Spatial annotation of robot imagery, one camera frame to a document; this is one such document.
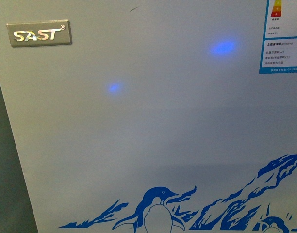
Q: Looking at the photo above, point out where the blue energy label sticker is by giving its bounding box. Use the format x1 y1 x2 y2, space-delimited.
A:
259 0 297 74

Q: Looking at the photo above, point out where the white blue chest freezer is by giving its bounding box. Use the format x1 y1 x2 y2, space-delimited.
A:
0 0 297 233

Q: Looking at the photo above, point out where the silver SAST logo plate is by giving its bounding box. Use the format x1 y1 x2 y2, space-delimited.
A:
6 19 72 48

